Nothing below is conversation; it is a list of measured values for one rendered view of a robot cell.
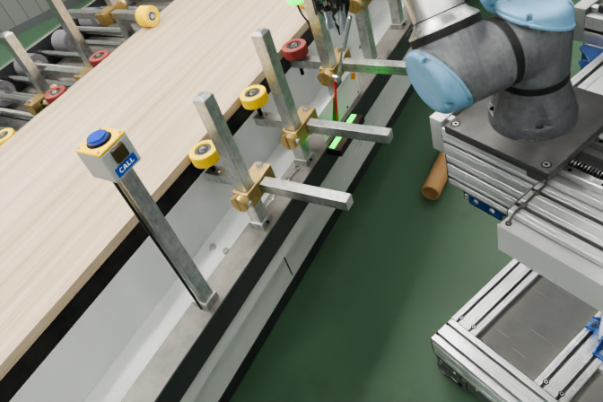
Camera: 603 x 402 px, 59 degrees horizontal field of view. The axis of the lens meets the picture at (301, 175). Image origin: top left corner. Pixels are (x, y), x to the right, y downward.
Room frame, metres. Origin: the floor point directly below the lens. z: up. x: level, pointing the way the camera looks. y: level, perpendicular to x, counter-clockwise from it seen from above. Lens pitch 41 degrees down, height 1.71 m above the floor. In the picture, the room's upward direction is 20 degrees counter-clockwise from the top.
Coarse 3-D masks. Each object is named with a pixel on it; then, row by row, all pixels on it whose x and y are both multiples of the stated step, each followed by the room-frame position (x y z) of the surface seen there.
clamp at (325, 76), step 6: (348, 48) 1.46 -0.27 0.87; (336, 54) 1.45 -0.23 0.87; (348, 54) 1.45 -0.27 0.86; (336, 60) 1.42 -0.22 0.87; (336, 66) 1.39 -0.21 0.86; (324, 72) 1.38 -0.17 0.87; (330, 72) 1.38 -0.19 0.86; (336, 72) 1.39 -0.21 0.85; (342, 72) 1.41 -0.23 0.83; (318, 78) 1.39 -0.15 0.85; (324, 78) 1.38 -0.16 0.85; (330, 78) 1.36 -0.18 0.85; (324, 84) 1.38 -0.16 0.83; (330, 84) 1.37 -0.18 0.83
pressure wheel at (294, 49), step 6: (288, 42) 1.56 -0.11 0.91; (294, 42) 1.55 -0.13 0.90; (300, 42) 1.54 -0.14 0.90; (282, 48) 1.54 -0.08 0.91; (288, 48) 1.52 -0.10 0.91; (294, 48) 1.51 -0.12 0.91; (300, 48) 1.50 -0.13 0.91; (306, 48) 1.51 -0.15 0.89; (288, 54) 1.51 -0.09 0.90; (294, 54) 1.50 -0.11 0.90; (300, 54) 1.50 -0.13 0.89; (306, 54) 1.51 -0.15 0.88; (288, 60) 1.51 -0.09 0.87; (294, 60) 1.50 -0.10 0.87
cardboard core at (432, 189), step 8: (440, 152) 1.74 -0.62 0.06; (440, 160) 1.67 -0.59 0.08; (432, 168) 1.66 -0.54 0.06; (440, 168) 1.62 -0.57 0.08; (432, 176) 1.60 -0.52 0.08; (440, 176) 1.58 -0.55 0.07; (424, 184) 1.58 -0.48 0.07; (432, 184) 1.55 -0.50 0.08; (440, 184) 1.55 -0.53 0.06; (424, 192) 1.57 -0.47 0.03; (432, 192) 1.57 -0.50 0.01; (440, 192) 1.53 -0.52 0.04
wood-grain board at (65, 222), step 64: (192, 0) 2.21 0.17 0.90; (256, 0) 1.98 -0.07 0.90; (128, 64) 1.84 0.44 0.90; (192, 64) 1.67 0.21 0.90; (256, 64) 1.52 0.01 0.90; (64, 128) 1.55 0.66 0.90; (128, 128) 1.41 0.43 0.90; (192, 128) 1.29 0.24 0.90; (0, 192) 1.32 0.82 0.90; (64, 192) 1.21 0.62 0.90; (0, 256) 1.05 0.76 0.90; (64, 256) 0.96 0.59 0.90; (0, 320) 0.83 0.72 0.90
